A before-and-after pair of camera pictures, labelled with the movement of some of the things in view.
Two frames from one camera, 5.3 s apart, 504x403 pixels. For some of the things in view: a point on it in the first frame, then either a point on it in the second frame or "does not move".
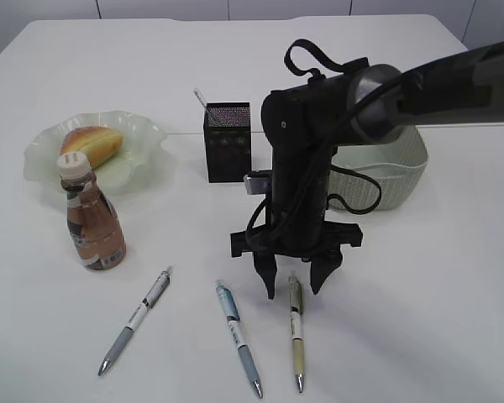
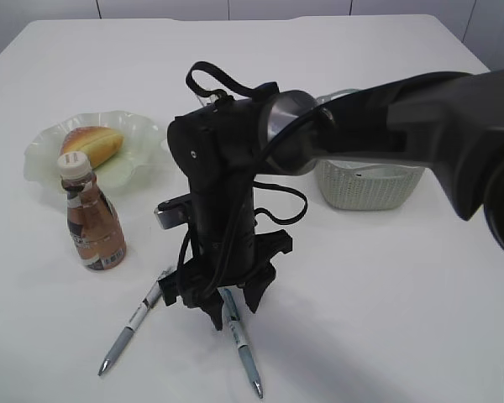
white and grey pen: (154, 293) does not move
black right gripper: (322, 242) -> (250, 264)
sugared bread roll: (99, 144) does not move
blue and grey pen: (232, 311) does not move
